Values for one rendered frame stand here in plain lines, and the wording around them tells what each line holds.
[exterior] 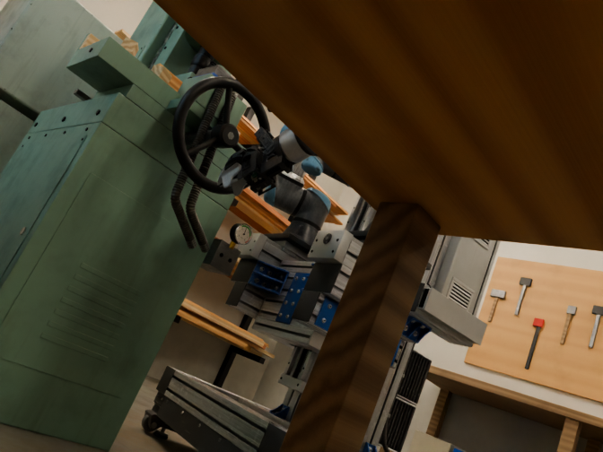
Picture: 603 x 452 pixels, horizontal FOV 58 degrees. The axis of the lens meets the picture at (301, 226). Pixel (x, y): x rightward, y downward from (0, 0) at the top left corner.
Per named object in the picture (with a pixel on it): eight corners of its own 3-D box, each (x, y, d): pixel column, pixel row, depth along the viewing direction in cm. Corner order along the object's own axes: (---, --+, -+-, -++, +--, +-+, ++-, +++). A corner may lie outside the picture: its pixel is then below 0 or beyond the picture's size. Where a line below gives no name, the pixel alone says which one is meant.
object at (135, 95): (126, 96, 136) (133, 83, 137) (91, 104, 151) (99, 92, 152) (237, 181, 161) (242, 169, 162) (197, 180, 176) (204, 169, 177)
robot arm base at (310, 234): (301, 255, 219) (310, 233, 222) (322, 256, 206) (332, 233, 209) (272, 238, 212) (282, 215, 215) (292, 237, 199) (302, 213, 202)
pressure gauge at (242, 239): (229, 244, 152) (240, 219, 155) (221, 243, 155) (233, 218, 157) (244, 255, 156) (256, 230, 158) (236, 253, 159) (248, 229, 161)
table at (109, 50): (113, 47, 123) (126, 27, 125) (64, 66, 145) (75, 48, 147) (284, 186, 161) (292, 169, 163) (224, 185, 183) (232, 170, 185)
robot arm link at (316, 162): (333, 178, 175) (345, 149, 179) (302, 161, 173) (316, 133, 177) (325, 184, 183) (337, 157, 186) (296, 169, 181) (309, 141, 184)
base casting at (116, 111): (100, 120, 132) (117, 90, 134) (25, 133, 173) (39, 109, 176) (229, 212, 160) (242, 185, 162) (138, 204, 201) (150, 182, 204)
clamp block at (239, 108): (194, 99, 138) (210, 71, 141) (168, 104, 148) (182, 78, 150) (235, 134, 147) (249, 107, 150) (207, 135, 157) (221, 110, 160)
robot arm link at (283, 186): (293, 219, 207) (362, 90, 202) (258, 201, 205) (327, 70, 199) (291, 214, 219) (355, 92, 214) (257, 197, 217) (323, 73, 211)
